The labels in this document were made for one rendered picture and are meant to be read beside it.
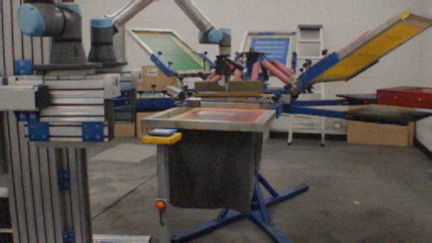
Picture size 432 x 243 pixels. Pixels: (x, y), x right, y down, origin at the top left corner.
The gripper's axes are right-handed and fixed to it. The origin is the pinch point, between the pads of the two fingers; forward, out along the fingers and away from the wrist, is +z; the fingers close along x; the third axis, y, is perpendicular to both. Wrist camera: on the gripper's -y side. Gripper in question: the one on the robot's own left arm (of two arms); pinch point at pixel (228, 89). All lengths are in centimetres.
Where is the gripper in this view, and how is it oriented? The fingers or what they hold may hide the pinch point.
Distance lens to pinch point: 246.2
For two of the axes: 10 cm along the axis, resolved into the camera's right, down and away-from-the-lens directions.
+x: -2.4, 1.5, -9.6
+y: -9.7, -0.4, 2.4
